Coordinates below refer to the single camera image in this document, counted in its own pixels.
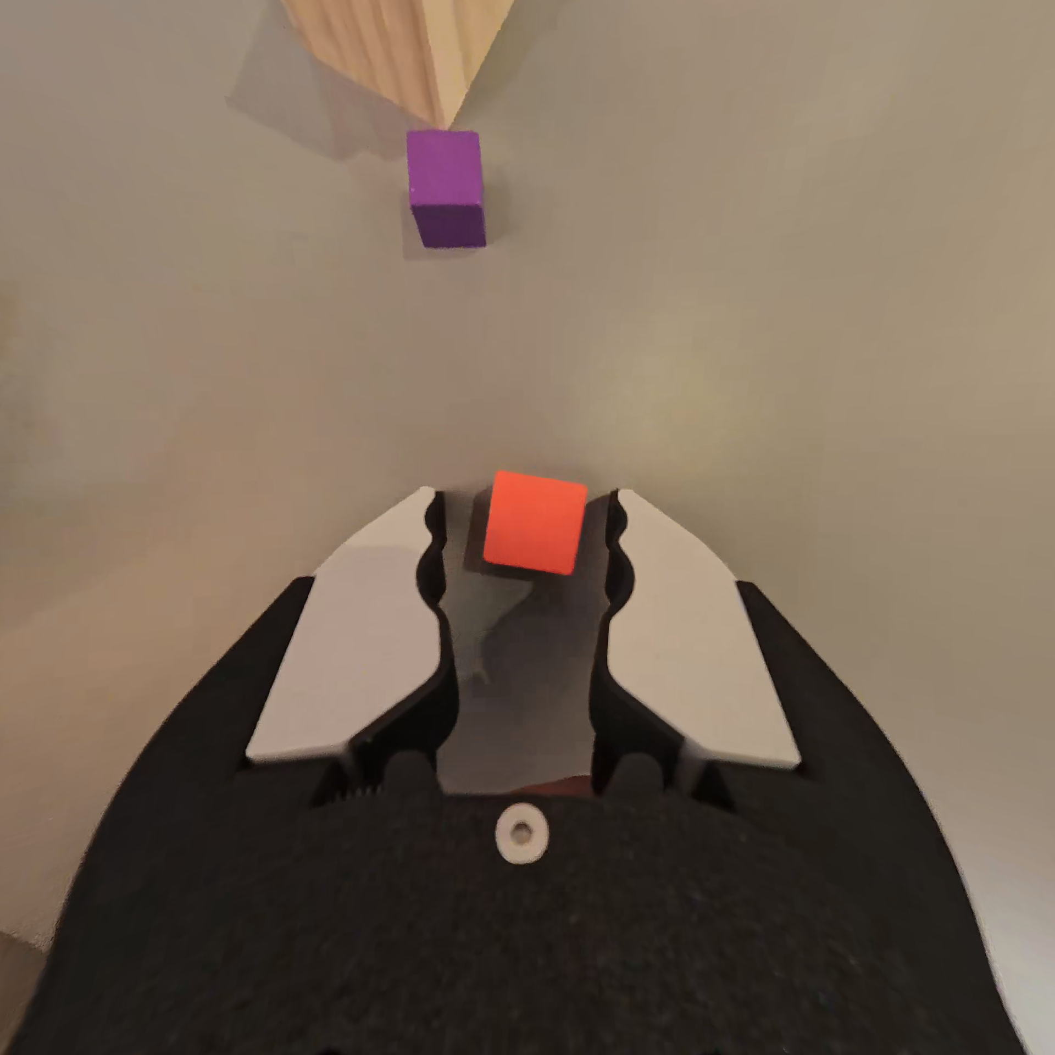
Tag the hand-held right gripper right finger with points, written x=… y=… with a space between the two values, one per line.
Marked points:
x=701 y=660

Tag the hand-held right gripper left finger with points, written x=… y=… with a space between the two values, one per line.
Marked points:
x=350 y=660

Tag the red wooden cube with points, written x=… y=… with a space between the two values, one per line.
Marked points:
x=534 y=525

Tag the purple wooden cube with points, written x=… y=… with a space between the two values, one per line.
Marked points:
x=447 y=190

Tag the large wooden cube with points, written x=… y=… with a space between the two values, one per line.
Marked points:
x=396 y=50

